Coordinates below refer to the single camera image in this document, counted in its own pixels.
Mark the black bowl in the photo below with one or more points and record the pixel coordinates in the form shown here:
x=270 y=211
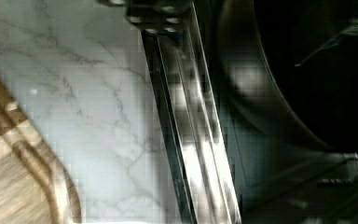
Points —
x=291 y=68

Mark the wooden cutting board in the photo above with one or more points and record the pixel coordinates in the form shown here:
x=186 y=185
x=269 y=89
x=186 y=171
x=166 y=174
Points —
x=35 y=188

